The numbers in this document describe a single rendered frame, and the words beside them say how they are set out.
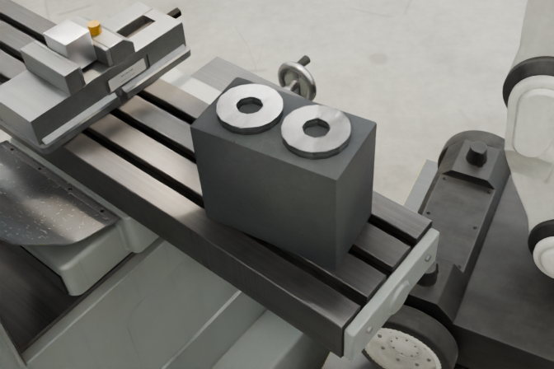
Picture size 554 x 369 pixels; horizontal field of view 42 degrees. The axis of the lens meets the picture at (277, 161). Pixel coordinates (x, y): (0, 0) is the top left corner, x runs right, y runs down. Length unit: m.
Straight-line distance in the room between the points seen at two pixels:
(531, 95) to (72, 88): 0.73
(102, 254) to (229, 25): 2.00
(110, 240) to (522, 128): 0.70
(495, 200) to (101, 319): 0.85
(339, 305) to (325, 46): 2.09
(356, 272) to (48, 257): 0.52
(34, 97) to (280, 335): 0.90
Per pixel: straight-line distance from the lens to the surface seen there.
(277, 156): 0.92
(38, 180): 1.33
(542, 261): 1.43
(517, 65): 1.21
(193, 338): 1.67
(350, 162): 0.91
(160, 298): 1.49
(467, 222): 1.57
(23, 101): 1.28
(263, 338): 1.85
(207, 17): 3.23
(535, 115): 1.20
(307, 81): 1.75
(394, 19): 3.17
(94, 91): 1.30
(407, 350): 1.50
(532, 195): 1.39
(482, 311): 1.47
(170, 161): 1.20
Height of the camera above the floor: 1.78
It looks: 45 degrees down
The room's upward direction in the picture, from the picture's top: 4 degrees counter-clockwise
